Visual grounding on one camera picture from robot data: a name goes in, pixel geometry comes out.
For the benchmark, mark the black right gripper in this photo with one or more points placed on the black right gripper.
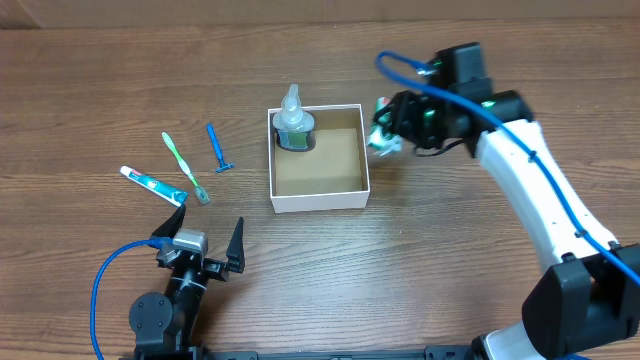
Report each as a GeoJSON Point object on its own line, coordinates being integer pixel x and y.
{"type": "Point", "coordinates": [400, 116]}

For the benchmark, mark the clear pump soap bottle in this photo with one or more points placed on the clear pump soap bottle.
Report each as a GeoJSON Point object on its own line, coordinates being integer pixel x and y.
{"type": "Point", "coordinates": [293, 125]}

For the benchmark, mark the toothpaste tube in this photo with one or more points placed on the toothpaste tube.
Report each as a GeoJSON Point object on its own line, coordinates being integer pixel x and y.
{"type": "Point", "coordinates": [167, 192]}

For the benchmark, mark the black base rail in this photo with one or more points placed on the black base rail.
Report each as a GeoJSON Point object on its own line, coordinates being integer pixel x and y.
{"type": "Point", "coordinates": [325, 355]}

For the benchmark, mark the pink cardboard box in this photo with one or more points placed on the pink cardboard box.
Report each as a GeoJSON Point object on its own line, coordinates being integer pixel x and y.
{"type": "Point", "coordinates": [334, 175]}

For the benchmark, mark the green white toothbrush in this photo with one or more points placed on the green white toothbrush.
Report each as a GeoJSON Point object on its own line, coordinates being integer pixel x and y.
{"type": "Point", "coordinates": [201, 194]}

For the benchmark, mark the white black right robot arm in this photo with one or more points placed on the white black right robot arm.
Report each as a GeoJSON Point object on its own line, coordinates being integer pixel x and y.
{"type": "Point", "coordinates": [588, 294]}

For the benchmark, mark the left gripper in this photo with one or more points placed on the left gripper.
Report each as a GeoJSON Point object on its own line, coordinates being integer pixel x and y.
{"type": "Point", "coordinates": [201, 266]}

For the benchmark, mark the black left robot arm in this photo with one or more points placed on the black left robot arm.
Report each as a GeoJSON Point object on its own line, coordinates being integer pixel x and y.
{"type": "Point", "coordinates": [163, 323]}

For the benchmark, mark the blue disposable razor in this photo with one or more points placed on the blue disposable razor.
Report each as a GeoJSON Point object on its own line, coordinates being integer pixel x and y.
{"type": "Point", "coordinates": [223, 165]}

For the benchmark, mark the green soap bar pack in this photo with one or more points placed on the green soap bar pack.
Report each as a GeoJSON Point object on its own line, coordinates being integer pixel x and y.
{"type": "Point", "coordinates": [381, 140]}

